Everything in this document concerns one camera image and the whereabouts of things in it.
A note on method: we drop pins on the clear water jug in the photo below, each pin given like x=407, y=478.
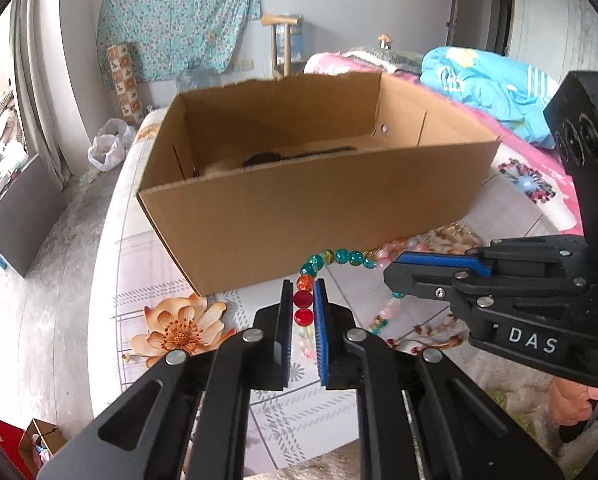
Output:
x=191, y=80

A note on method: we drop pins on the grey knitted blanket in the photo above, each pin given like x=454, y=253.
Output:
x=394, y=60

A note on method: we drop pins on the brown cardboard box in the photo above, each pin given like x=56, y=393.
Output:
x=304, y=220

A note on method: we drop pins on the white wall socket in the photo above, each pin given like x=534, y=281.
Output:
x=244, y=65

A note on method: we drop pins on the dark grey board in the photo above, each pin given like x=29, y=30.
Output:
x=24, y=215

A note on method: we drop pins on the green fuzzy garment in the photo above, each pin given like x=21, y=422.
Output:
x=519, y=390

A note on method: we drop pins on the red box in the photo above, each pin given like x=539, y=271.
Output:
x=4, y=435

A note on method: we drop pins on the grey curtain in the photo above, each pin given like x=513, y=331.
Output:
x=39, y=85

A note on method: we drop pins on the blue printed blanket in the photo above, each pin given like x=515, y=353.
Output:
x=479, y=80

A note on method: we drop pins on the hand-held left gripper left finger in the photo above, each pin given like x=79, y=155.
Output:
x=281, y=350

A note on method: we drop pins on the white wardrobe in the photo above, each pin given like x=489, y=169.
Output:
x=554, y=20

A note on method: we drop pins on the pink floral blanket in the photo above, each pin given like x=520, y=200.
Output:
x=564, y=210

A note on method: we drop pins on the wooden stand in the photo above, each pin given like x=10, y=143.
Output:
x=279, y=19

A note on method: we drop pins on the small cardboard box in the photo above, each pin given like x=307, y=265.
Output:
x=49, y=435

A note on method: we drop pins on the orange patterned roll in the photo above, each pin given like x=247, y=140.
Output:
x=124, y=85

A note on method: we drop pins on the white plastic bag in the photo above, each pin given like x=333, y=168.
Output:
x=106, y=152

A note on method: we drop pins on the person's right hand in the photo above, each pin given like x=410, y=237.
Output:
x=571, y=402

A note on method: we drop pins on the teal floral wall cloth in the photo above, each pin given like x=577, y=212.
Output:
x=179, y=15

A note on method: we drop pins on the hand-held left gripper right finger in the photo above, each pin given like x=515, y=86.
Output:
x=321, y=340

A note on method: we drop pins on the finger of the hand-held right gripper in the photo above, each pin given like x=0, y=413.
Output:
x=444, y=261
x=419, y=282

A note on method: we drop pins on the black wristwatch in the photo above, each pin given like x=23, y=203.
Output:
x=264, y=158

